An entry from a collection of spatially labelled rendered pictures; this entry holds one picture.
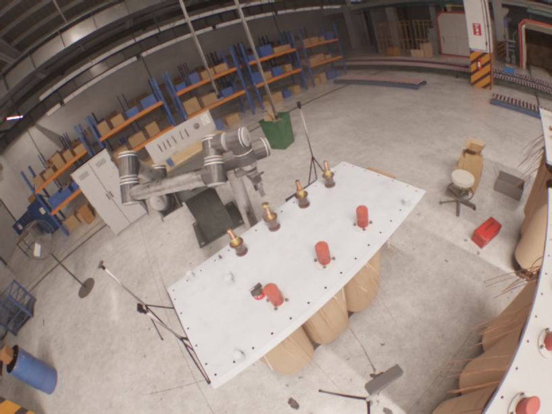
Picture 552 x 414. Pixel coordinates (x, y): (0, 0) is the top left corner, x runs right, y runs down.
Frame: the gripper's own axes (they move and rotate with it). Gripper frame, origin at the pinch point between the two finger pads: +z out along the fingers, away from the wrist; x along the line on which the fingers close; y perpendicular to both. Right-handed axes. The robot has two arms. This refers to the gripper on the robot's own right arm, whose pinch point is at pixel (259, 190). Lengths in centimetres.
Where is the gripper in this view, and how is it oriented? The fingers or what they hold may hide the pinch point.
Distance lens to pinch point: 138.6
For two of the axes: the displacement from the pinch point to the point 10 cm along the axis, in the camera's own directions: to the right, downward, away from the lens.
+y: 8.4, -4.9, 2.1
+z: 2.9, 7.5, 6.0
